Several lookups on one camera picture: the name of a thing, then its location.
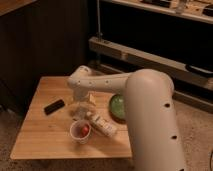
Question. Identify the wooden table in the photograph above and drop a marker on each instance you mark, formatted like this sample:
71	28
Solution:
47	136

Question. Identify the black rectangular bar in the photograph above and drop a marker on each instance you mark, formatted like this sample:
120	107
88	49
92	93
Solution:
54	107

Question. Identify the green ceramic bowl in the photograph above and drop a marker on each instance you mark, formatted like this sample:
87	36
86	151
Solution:
116	107

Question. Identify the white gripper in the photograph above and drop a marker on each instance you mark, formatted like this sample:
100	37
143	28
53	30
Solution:
80	94

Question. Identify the metal shelf unit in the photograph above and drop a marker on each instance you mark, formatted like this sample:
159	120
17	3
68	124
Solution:
139	38

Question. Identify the white tube bottle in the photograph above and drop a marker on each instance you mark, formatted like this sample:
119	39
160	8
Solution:
104	126

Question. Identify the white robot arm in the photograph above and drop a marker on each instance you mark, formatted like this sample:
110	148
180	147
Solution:
149	112

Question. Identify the white paper cup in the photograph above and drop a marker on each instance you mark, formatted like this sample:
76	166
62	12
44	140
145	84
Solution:
75	131

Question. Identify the dark wooden cabinet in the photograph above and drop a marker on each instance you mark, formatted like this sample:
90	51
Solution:
44	38

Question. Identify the red fruit in cup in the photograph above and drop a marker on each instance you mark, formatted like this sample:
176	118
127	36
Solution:
84	130

